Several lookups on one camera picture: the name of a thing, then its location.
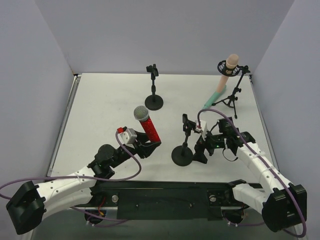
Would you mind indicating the black round-base rear stand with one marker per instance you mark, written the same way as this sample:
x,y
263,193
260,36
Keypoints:
x,y
153,102

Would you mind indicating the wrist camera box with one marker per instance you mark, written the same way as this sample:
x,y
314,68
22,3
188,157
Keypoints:
x,y
201,128
128,135

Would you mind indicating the red glitter microphone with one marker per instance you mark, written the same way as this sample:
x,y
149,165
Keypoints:
x,y
141,114

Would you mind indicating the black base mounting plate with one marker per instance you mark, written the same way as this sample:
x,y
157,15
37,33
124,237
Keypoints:
x,y
165,200

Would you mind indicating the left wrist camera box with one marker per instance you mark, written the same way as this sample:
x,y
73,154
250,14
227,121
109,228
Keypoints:
x,y
128,135

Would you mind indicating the mint green microphone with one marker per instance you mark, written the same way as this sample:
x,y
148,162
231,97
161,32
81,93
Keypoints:
x,y
214,97

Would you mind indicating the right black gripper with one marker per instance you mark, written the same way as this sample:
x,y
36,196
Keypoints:
x,y
203,145

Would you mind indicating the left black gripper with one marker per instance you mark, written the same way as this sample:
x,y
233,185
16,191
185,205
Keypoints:
x,y
140,148

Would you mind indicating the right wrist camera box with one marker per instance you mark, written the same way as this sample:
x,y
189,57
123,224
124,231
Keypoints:
x,y
201,128

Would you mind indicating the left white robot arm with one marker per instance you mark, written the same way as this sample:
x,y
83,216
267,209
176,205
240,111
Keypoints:
x,y
32,202

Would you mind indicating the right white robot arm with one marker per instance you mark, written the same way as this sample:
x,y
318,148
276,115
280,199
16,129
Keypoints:
x,y
281,203

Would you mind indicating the black round-base clip stand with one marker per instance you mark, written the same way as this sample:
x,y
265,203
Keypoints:
x,y
182,155

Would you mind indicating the pink microphone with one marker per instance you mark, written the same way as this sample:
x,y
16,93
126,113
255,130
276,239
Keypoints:
x,y
226,68

